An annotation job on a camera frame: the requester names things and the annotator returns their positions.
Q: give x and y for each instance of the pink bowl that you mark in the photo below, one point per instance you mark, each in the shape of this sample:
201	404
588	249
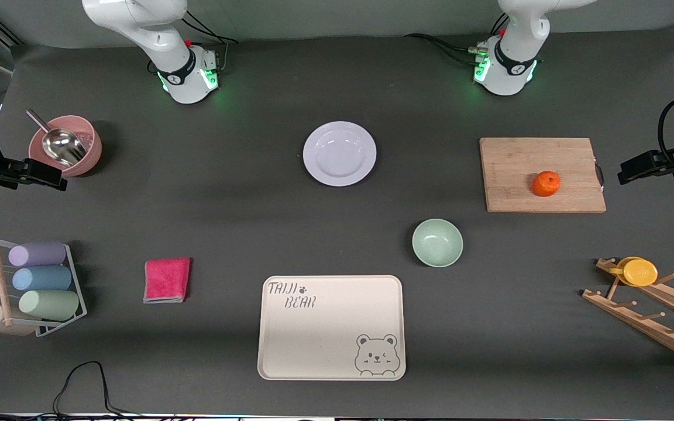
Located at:
94	155

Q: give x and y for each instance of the yellow cup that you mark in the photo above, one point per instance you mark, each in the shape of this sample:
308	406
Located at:
640	273

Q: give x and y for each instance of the metal scoop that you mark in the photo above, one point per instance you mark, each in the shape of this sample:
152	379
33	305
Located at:
62	146

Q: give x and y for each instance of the white round plate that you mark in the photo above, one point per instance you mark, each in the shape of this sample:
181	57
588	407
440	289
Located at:
340	154

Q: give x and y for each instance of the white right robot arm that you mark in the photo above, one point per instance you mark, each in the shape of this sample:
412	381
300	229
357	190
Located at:
138	23

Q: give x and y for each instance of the light green bowl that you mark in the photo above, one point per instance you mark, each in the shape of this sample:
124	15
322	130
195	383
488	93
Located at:
437	243

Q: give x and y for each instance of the pink folded cloth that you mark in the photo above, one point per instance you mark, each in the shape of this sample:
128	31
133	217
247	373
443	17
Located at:
167	280

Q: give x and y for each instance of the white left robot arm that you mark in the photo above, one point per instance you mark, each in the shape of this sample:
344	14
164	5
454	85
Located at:
512	58

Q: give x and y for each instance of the green cup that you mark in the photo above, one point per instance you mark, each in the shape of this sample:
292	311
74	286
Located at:
49	305

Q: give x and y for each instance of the orange fruit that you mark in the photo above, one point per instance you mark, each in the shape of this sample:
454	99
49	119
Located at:
546	184

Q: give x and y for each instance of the cream tray with bear print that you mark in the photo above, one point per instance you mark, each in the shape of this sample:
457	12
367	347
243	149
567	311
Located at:
325	333

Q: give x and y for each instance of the wooden cutting board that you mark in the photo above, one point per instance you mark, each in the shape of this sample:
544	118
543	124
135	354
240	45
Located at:
512	169

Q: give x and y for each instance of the dark grey table mat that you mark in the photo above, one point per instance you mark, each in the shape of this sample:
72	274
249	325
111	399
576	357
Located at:
226	204

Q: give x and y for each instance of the purple cup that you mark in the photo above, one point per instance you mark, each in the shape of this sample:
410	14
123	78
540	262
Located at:
37	254

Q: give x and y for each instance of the wooden peg rack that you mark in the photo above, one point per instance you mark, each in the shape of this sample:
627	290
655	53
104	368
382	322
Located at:
635	321

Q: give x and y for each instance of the blue cup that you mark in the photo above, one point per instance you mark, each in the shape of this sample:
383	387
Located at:
41	279

